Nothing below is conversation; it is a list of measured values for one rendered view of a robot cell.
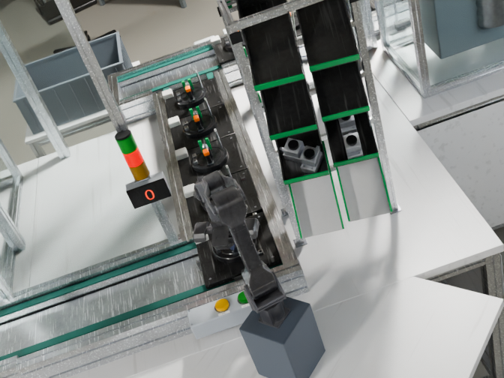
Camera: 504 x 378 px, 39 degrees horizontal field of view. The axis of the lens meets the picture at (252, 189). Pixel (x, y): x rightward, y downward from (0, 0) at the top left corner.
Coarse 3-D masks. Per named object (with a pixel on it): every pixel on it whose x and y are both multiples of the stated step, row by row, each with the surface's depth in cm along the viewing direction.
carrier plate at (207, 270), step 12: (252, 216) 230; (264, 216) 228; (264, 228) 224; (264, 240) 219; (204, 252) 223; (264, 252) 215; (276, 252) 214; (204, 264) 218; (216, 264) 217; (228, 264) 216; (240, 264) 214; (276, 264) 212; (204, 276) 214; (216, 276) 213; (228, 276) 212
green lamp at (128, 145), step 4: (132, 136) 203; (116, 140) 203; (120, 140) 202; (124, 140) 202; (128, 140) 202; (132, 140) 203; (120, 144) 203; (124, 144) 202; (128, 144) 203; (132, 144) 204; (120, 148) 204; (124, 148) 203; (128, 148) 204; (132, 148) 204; (124, 152) 204; (128, 152) 204
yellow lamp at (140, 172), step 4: (144, 160) 210; (140, 164) 208; (144, 164) 209; (132, 168) 208; (136, 168) 208; (140, 168) 208; (144, 168) 209; (132, 172) 210; (136, 172) 209; (140, 172) 209; (144, 172) 210; (148, 172) 212; (136, 176) 210; (140, 176) 210; (144, 176) 210
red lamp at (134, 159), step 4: (136, 148) 206; (132, 152) 205; (136, 152) 206; (140, 152) 208; (124, 156) 206; (128, 156) 205; (132, 156) 205; (136, 156) 206; (140, 156) 207; (128, 160) 206; (132, 160) 206; (136, 160) 207; (140, 160) 208; (128, 164) 208; (132, 164) 207; (136, 164) 207
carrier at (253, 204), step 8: (232, 176) 249; (248, 176) 247; (192, 184) 249; (240, 184) 245; (248, 184) 243; (184, 192) 246; (192, 192) 246; (248, 192) 240; (192, 200) 245; (200, 200) 241; (248, 200) 237; (256, 200) 235; (192, 208) 241; (200, 208) 240; (248, 208) 233; (256, 208) 232; (192, 216) 238; (200, 216) 237; (208, 216) 236; (248, 216) 232; (192, 224) 235
